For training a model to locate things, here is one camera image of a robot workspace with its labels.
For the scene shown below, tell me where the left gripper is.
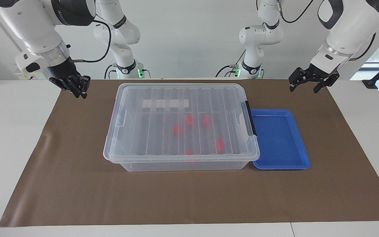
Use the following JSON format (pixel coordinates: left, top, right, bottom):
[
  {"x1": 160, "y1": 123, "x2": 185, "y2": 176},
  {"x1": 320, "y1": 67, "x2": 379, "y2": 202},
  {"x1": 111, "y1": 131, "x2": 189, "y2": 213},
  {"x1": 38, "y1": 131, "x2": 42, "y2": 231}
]
[{"x1": 289, "y1": 64, "x2": 340, "y2": 94}]

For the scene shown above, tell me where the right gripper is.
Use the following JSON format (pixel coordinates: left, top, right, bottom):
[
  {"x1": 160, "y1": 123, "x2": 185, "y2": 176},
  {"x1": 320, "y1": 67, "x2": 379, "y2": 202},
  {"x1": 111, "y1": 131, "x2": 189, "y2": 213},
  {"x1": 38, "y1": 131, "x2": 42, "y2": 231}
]
[{"x1": 47, "y1": 57, "x2": 91, "y2": 99}]

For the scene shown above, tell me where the black box latch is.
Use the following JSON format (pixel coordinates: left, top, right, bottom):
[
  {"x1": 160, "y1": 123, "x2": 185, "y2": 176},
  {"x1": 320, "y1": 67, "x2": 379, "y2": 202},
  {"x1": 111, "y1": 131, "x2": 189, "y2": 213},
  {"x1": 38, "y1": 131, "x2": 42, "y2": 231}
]
[{"x1": 244, "y1": 100, "x2": 258, "y2": 137}]

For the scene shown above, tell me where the clear plastic box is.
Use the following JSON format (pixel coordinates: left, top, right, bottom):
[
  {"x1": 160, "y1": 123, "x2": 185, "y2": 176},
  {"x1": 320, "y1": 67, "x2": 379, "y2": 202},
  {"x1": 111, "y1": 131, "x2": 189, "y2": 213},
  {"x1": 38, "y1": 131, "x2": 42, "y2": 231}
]
[{"x1": 120, "y1": 157, "x2": 248, "y2": 172}]

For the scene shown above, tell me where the blue plastic tray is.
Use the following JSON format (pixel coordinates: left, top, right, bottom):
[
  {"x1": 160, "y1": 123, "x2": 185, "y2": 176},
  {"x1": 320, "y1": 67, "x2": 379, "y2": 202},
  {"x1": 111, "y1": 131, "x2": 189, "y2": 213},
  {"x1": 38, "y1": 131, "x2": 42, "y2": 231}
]
[{"x1": 250, "y1": 109, "x2": 311, "y2": 171}]

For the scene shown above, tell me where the clear plastic lid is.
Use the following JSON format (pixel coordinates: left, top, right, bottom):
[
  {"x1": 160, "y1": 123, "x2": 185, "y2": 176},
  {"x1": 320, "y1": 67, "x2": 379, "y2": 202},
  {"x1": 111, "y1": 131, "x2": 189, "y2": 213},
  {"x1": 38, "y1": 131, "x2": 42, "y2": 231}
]
[{"x1": 103, "y1": 83, "x2": 261, "y2": 164}]

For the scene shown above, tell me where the black cable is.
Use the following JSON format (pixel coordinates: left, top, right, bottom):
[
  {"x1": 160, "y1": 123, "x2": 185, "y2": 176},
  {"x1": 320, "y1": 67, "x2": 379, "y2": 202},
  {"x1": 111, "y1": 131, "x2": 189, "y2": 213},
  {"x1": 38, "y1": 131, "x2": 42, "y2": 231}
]
[
  {"x1": 69, "y1": 20, "x2": 112, "y2": 63},
  {"x1": 216, "y1": 49, "x2": 246, "y2": 78},
  {"x1": 276, "y1": 0, "x2": 316, "y2": 24},
  {"x1": 349, "y1": 32, "x2": 377, "y2": 62},
  {"x1": 104, "y1": 64, "x2": 119, "y2": 80}
]

